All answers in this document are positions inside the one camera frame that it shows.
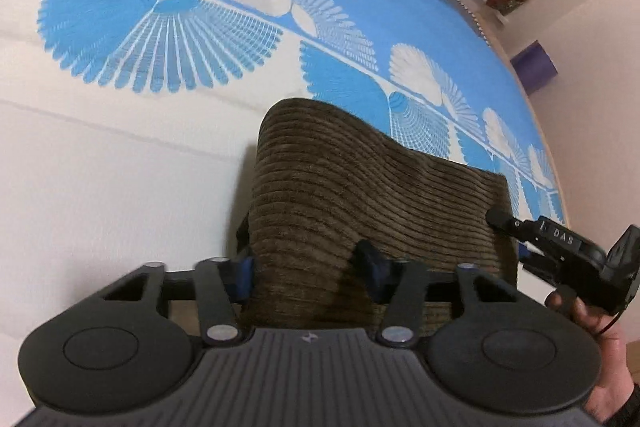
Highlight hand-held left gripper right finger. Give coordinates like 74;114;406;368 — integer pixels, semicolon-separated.
355;241;517;349

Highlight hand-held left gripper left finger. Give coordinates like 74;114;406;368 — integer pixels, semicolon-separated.
101;256;256;348

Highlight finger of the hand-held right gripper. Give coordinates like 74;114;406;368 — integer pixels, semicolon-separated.
487;208;544;241
517;245;556;281

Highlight brown corduroy pants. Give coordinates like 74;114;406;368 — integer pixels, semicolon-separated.
235;98;521;339

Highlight person's right forearm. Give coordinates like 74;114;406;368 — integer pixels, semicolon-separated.
597;382;640;427

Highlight person's right hand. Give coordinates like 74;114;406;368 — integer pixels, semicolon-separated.
546;291;635;426

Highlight purple box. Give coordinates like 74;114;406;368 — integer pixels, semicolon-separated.
509;40;559;96

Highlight blue white patterned bedsheet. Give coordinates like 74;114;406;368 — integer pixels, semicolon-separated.
0;0;569;413

